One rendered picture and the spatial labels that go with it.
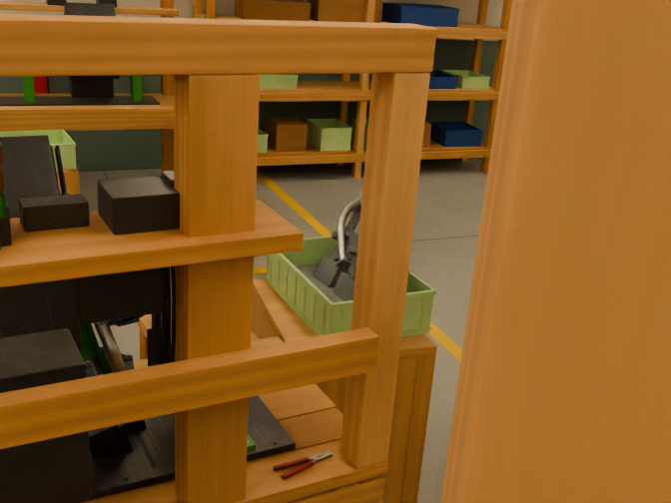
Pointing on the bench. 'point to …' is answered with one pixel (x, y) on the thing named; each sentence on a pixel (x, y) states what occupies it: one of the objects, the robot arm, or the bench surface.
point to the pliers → (301, 463)
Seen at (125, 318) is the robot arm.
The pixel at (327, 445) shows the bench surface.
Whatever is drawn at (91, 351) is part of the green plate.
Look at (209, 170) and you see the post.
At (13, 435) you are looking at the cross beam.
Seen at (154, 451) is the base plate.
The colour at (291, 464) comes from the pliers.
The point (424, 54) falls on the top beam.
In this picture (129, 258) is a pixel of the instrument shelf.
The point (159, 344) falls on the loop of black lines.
